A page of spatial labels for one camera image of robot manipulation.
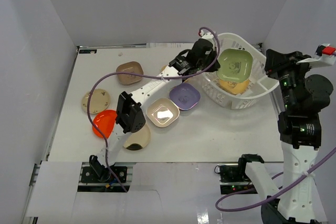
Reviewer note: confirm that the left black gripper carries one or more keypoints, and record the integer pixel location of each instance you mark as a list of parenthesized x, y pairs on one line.
[(212, 64)]

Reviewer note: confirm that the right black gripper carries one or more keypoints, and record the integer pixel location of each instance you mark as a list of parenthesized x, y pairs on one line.
[(275, 62)]

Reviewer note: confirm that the green square panda plate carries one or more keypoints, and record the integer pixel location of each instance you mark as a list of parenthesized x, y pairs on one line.
[(235, 65)]

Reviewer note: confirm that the cream square panda plate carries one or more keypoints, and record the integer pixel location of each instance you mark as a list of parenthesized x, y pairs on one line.
[(162, 112)]

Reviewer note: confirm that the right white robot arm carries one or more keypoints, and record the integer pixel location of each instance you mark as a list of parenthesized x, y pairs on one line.
[(300, 135)]

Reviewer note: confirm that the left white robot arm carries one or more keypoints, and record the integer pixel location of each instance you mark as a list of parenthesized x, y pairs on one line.
[(130, 117)]

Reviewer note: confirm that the purple square panda plate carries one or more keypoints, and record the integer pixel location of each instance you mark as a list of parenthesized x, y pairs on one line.
[(184, 96)]

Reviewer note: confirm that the cream round plate black mound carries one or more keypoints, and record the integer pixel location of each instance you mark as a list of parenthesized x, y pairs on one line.
[(138, 140)]

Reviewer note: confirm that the cream round flower plate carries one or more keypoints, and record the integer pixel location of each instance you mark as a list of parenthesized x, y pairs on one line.
[(100, 100)]

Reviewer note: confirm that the orange round plate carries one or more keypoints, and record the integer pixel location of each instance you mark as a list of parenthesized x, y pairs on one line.
[(105, 121)]

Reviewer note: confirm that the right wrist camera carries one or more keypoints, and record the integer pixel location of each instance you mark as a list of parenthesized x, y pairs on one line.
[(324, 57)]

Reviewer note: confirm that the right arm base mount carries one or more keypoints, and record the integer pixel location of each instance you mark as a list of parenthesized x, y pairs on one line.
[(231, 180)]

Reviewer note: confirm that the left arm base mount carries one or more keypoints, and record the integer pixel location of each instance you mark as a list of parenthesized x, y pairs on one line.
[(89, 176)]

